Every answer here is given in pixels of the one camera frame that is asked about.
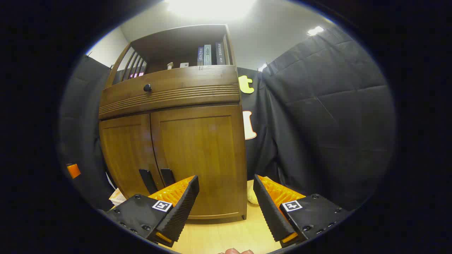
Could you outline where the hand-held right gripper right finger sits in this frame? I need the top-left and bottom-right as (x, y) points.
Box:
(253, 174), (352, 248)

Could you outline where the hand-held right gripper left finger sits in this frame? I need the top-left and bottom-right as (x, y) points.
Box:
(105, 175), (200, 248)

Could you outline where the black door handle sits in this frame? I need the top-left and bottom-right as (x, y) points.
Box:
(139, 169), (158, 195)
(161, 169), (176, 187)

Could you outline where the wooden cabinet door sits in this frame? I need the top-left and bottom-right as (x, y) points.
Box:
(150, 105), (248, 216)
(99, 114), (165, 200)

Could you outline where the wooden double-door shoe cabinet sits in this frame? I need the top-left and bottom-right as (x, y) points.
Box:
(98, 24), (248, 220)

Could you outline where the cream cover book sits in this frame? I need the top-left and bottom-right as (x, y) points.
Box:
(109, 188), (127, 206)

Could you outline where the black backdrop cloth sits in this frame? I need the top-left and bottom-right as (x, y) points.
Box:
(58, 26), (396, 212)

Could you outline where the wooden ribbed drawer front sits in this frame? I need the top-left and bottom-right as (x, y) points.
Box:
(99, 65), (240, 120)

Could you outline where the dark spine book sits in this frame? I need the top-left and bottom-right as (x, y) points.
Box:
(215, 43), (226, 65)

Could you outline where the large ceiling light panel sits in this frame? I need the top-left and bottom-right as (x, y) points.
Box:
(166, 0), (256, 20)

